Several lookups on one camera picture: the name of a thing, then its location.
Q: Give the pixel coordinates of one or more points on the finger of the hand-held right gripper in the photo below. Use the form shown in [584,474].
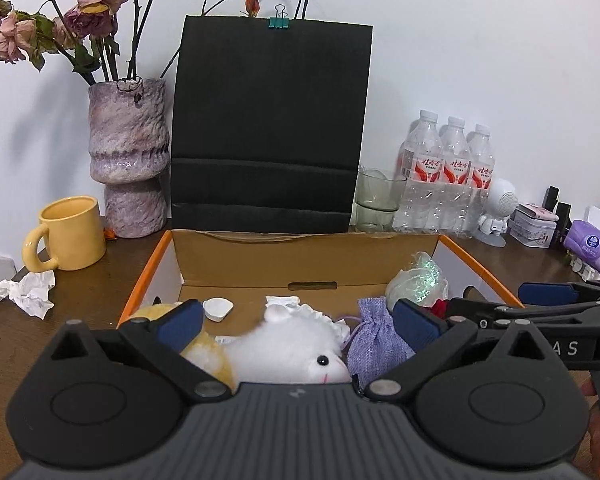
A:
[555,316]
[547,294]

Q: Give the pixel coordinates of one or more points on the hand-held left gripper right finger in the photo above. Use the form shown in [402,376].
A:
[417,325]

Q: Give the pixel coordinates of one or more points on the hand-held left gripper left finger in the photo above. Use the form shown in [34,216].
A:
[180,324]

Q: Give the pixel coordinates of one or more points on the red fabric rose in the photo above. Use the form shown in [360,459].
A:
[440,307]

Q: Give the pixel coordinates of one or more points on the small white plastic cup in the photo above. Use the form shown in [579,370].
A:
[217,308]

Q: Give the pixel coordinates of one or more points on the iridescent plastic bag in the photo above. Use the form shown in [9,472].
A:
[420,280]

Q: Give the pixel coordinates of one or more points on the red cardboard box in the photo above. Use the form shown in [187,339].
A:
[260,262]

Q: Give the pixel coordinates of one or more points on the white power strip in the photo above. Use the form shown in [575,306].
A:
[586,267]

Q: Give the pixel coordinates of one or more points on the purple tissue pack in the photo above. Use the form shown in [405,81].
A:
[592,245]

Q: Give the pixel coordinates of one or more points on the printed tin box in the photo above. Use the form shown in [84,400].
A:
[532,227]

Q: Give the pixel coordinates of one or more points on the black rectangular object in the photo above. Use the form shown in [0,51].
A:
[563,222]
[552,196]

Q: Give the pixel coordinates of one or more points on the white astronaut figurine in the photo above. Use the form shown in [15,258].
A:
[500,205]

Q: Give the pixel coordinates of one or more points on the white and yellow plush toy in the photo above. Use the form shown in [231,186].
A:
[285,355]

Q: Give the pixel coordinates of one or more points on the small orange object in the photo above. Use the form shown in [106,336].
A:
[109,233]

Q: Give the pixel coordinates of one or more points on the clear glass cup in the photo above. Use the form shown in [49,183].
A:
[377,200]

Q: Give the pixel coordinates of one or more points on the clear water bottle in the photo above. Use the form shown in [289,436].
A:
[421,175]
[481,180]
[456,180]

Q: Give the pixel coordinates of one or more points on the yellow mug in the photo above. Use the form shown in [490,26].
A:
[72,232]

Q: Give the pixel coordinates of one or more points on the crumpled white paper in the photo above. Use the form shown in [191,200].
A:
[25,292]

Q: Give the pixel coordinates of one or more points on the purple mottled vase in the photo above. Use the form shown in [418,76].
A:
[130,160]

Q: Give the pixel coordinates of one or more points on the black paper bag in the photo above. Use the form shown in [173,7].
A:
[270,125]

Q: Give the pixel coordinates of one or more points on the teal binder clip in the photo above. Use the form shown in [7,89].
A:
[280,21]

